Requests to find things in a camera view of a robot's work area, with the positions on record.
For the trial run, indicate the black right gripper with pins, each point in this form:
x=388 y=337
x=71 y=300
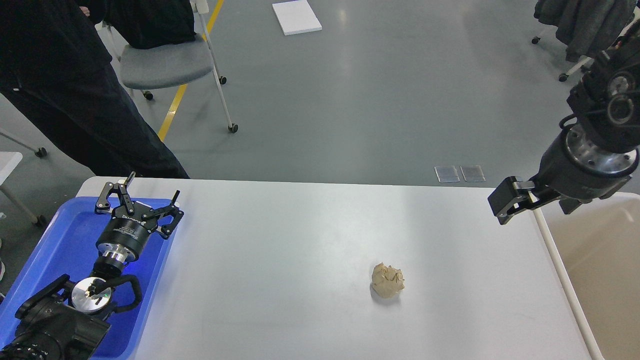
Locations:
x=574 y=168

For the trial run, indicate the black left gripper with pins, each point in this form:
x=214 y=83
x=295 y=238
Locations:
x=132 y=224

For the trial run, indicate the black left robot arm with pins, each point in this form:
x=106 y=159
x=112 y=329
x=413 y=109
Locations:
x=86 y=291

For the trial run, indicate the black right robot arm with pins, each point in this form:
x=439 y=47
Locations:
x=606 y=99

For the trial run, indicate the beige plastic bin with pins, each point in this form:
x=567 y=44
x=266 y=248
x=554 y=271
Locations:
x=596 y=253

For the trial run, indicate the right clear floor plate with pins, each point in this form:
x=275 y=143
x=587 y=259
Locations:
x=472 y=173

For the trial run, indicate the clear floor plate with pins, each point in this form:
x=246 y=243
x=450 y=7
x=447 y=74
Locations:
x=447 y=174
x=472 y=173

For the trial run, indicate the blue plastic tray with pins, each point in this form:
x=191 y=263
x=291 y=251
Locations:
x=68 y=246

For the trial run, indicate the left clear floor plate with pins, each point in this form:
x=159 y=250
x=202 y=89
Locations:
x=447 y=174

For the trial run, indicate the white side table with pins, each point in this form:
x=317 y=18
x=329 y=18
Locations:
x=9 y=162

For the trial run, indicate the grey office chair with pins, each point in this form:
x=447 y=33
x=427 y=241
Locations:
x=167 y=44

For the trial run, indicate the person in black clothes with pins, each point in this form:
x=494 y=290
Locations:
x=56 y=71

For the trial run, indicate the crumpled beige paper ball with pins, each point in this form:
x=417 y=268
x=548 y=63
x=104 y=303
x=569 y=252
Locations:
x=387 y=281

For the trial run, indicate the white board on floor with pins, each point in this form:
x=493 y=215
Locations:
x=296 y=17

